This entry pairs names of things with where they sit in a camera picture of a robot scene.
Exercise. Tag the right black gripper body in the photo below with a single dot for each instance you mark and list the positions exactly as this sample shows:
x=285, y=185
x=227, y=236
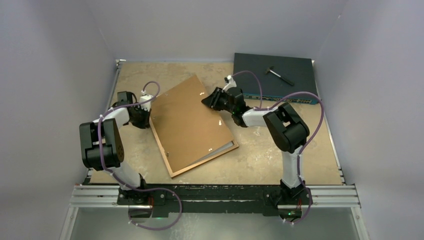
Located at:
x=221, y=102

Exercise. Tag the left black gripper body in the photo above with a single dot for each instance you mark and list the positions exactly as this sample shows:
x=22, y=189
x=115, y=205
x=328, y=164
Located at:
x=141, y=117

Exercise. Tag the brown backing board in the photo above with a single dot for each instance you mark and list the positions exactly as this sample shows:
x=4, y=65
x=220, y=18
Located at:
x=188, y=122

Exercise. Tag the glossy photo print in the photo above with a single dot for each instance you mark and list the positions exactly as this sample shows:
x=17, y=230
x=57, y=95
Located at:
x=223, y=148

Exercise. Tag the orange wooden picture frame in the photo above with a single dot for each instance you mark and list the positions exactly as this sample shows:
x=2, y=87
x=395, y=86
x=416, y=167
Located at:
x=165, y=155

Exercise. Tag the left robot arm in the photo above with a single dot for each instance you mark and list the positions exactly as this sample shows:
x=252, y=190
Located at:
x=102, y=146

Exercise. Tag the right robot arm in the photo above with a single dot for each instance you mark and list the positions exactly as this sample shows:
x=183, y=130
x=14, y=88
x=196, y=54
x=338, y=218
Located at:
x=288, y=131

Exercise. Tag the small black hammer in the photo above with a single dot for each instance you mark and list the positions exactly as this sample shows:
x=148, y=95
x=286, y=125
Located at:
x=271, y=70

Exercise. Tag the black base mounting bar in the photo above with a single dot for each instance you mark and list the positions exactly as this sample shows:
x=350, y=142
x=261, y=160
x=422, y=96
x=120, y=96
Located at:
x=268, y=200

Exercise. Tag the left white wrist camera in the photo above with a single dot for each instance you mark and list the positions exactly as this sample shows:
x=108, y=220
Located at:
x=146, y=101

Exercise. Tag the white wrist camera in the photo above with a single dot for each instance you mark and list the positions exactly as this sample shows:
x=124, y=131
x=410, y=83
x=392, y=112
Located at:
x=229, y=83
x=146, y=101

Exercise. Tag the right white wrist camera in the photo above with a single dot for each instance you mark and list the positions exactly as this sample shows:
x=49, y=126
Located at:
x=229, y=83

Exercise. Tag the dark network switch box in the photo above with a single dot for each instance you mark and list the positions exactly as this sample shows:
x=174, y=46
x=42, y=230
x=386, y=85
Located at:
x=270, y=78

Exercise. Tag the aluminium rail frame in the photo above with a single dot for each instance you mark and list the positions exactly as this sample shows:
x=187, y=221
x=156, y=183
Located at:
x=333, y=214

